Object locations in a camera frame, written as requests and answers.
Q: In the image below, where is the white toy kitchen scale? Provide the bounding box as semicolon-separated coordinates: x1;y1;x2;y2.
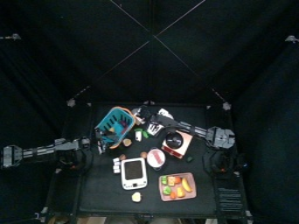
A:
120;157;150;191

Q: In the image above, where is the teal basket with orange rim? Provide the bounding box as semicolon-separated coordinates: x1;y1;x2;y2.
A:
95;106;137;150

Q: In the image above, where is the white striped toy rack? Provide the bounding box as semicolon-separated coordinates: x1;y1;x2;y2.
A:
146;123;165;137

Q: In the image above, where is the yellow toy corn piece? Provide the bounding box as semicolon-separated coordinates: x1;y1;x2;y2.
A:
177;186;187;199

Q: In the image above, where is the white toy cube stack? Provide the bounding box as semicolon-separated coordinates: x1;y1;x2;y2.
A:
112;157;122;174

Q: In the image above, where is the pink toy stove black burner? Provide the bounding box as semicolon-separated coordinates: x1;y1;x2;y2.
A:
161;129;194;159

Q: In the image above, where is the pink toy bacon strip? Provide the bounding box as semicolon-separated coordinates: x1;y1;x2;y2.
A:
153;151;165;165

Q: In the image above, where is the pink rectangular tray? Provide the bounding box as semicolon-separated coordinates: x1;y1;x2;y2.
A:
158;171;198;202

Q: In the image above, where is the yellow toy banana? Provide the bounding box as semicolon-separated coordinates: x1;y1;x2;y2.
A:
182;177;194;193

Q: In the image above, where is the white bowl with red rim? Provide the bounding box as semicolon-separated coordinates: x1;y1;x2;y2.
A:
146;147;167;171

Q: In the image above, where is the white and green toy bottle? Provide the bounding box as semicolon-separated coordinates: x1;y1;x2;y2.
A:
135;128;145;143

